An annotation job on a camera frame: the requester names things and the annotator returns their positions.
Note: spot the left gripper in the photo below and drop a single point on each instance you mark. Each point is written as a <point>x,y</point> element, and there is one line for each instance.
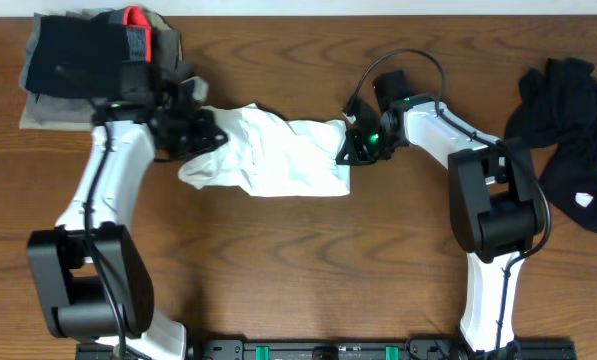
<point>208,125</point>

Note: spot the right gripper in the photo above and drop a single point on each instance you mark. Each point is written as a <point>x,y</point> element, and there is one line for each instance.
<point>357,155</point>

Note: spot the white t-shirt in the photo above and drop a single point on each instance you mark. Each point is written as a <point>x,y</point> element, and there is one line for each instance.
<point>267,156</point>

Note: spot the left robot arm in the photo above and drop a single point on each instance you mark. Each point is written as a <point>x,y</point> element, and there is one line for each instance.
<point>90,280</point>

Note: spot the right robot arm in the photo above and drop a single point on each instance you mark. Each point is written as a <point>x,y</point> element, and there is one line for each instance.
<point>495,207</point>

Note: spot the folded black garment red band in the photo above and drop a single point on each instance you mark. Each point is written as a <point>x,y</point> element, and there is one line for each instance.
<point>75,58</point>

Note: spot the folded grey garment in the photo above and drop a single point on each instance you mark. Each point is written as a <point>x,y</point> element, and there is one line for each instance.
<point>58,107</point>

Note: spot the crumpled black garment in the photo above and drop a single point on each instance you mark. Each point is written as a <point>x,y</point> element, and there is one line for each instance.
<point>559,107</point>

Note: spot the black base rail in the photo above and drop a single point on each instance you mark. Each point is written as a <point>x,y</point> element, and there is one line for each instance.
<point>420,348</point>

